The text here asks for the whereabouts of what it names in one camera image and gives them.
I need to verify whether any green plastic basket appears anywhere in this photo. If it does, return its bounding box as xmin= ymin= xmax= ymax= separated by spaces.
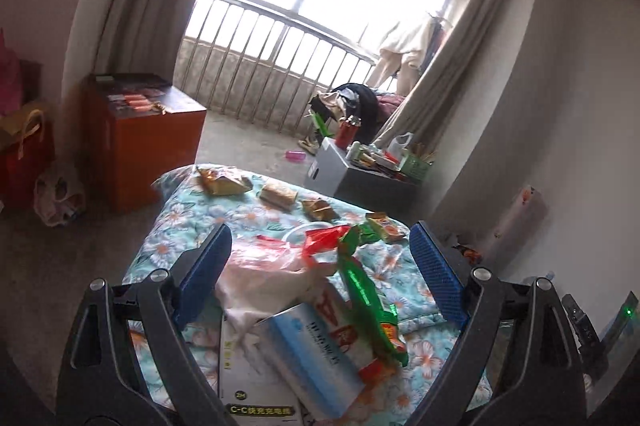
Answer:
xmin=399 ymin=152 xmax=433 ymax=184

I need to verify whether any tan snack packet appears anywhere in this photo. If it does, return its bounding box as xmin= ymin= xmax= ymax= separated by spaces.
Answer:
xmin=258 ymin=183 xmax=298 ymax=211

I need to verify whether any red gift bag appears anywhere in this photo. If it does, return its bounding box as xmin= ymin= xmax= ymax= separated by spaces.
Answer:
xmin=0 ymin=100 xmax=55 ymax=212

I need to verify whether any white AD milk bottle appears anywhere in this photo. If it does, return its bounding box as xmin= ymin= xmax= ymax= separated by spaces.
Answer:
xmin=304 ymin=279 xmax=393 ymax=386

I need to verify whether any yellow crumpled snack wrapper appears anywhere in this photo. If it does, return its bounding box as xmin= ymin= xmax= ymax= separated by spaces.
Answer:
xmin=196 ymin=167 xmax=253 ymax=196

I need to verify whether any black clothes pile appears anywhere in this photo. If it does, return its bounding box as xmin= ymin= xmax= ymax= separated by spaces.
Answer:
xmin=309 ymin=82 xmax=405 ymax=144

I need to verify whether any light blue tissue box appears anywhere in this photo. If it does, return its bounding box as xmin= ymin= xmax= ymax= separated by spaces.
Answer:
xmin=252 ymin=302 xmax=364 ymax=420

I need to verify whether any red thermos bottle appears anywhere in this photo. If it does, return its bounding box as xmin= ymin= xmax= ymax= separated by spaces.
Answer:
xmin=334 ymin=114 xmax=361 ymax=151

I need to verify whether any right grey curtain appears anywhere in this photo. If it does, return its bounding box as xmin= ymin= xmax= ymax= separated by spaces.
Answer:
xmin=373 ymin=0 xmax=502 ymax=151

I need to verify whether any white plastic bag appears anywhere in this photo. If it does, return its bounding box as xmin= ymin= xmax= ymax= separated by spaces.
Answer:
xmin=215 ymin=235 xmax=337 ymax=337

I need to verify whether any brown crumpled wrapper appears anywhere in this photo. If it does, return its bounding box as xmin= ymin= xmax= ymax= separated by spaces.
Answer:
xmin=300 ymin=198 xmax=340 ymax=222

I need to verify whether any rolled floral paper tube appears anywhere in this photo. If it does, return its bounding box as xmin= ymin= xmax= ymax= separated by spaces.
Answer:
xmin=478 ymin=185 xmax=544 ymax=261

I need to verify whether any metal balcony railing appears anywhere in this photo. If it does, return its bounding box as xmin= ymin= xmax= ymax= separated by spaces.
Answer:
xmin=172 ymin=0 xmax=374 ymax=135

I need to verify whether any floral blue quilt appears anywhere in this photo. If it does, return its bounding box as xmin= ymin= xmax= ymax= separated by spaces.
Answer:
xmin=122 ymin=164 xmax=459 ymax=425

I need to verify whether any grey side table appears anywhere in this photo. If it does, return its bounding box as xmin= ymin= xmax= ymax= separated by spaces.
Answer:
xmin=304 ymin=138 xmax=421 ymax=219

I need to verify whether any grey charging cable box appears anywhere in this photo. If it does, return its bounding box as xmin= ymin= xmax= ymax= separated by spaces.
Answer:
xmin=218 ymin=315 xmax=303 ymax=426

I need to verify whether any orange wooden cabinet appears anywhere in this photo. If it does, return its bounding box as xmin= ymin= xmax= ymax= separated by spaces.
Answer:
xmin=79 ymin=74 xmax=206 ymax=212

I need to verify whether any green snack bag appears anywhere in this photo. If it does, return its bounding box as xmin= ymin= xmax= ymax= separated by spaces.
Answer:
xmin=337 ymin=225 xmax=409 ymax=368

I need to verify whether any orange small snack packet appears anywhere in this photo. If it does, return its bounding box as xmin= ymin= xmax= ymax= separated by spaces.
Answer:
xmin=366 ymin=212 xmax=406 ymax=244

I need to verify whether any floor plastic bag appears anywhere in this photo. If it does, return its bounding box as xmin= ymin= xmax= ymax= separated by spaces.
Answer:
xmin=34 ymin=161 xmax=86 ymax=227

